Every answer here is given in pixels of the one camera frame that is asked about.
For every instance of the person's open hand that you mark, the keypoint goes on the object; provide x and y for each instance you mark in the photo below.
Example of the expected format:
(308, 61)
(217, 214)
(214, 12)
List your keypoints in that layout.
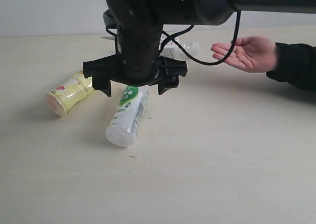
(254, 54)

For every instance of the white bottle green label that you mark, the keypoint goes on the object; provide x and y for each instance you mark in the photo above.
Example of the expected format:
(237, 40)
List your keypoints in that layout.
(122, 131)

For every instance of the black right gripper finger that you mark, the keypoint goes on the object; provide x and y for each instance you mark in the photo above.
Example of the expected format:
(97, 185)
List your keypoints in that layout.
(167, 84)
(102, 84)

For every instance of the black sleeved forearm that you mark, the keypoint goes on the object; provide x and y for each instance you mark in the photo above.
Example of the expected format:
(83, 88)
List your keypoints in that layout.
(296, 65)

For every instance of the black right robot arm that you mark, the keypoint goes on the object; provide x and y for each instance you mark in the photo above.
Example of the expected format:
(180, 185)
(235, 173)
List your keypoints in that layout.
(139, 25)

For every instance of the clear bottle floral white label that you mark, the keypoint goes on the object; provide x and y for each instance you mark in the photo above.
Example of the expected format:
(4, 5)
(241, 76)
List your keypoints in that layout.
(172, 51)

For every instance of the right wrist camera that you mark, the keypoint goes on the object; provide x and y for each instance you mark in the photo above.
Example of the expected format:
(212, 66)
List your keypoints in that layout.
(109, 20)

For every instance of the yellow bottle red cap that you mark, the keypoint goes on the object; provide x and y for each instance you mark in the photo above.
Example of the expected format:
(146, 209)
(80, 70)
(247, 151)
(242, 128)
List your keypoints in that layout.
(63, 98)

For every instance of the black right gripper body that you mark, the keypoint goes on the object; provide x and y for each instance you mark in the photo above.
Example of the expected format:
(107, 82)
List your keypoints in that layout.
(136, 61)

